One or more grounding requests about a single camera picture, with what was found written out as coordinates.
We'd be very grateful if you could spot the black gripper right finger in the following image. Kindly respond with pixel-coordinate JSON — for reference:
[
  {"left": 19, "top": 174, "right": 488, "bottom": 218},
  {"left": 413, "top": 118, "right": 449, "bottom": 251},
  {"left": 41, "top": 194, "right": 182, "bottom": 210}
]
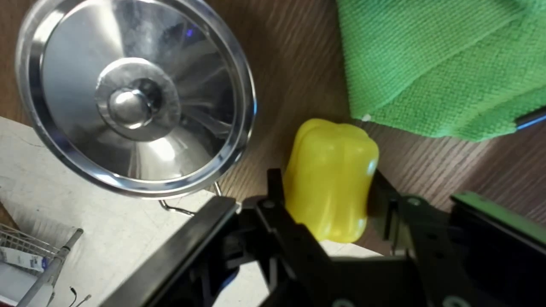
[{"left": 365, "top": 169, "right": 479, "bottom": 307}]

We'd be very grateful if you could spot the steel pot with lid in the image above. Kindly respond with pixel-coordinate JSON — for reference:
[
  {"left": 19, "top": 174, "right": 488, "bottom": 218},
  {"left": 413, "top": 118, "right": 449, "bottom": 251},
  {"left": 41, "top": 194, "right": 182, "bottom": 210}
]
[{"left": 13, "top": 0, "right": 259, "bottom": 217}]

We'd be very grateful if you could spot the wire mesh basket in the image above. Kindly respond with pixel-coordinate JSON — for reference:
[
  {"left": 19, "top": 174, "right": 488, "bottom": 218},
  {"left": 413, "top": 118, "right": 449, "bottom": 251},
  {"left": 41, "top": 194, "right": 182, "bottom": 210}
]
[{"left": 0, "top": 222, "right": 85, "bottom": 307}]

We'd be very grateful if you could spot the green microfibre cloth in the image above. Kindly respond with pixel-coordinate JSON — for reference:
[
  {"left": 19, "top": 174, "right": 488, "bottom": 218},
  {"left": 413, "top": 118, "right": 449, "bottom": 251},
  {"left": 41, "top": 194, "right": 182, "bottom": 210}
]
[{"left": 334, "top": 0, "right": 546, "bottom": 143}]

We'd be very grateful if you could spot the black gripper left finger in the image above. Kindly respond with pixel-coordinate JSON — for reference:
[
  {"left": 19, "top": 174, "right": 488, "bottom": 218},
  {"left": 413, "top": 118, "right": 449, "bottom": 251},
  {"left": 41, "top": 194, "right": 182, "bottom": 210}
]
[{"left": 249, "top": 167, "right": 331, "bottom": 307}]

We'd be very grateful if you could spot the yellow artificial pepper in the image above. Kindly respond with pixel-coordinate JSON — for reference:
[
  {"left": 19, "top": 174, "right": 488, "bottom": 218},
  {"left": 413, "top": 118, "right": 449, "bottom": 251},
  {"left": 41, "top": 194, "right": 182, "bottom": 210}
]
[{"left": 281, "top": 116, "right": 380, "bottom": 244}]

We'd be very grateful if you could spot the blue cable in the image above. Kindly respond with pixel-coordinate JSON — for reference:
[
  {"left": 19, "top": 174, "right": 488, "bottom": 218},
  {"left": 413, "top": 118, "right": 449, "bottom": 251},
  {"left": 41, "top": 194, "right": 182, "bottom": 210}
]
[{"left": 513, "top": 106, "right": 546, "bottom": 133}]

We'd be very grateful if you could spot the brown wooden table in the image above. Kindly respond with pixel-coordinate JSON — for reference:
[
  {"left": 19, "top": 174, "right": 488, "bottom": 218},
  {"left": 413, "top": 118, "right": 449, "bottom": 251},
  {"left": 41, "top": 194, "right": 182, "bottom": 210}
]
[{"left": 0, "top": 0, "right": 546, "bottom": 258}]

